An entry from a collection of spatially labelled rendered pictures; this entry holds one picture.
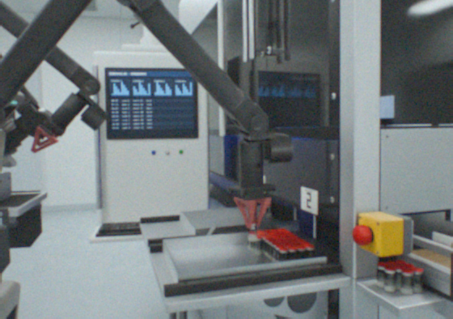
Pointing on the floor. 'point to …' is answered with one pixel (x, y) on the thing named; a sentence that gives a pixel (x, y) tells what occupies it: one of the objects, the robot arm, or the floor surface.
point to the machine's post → (358, 135)
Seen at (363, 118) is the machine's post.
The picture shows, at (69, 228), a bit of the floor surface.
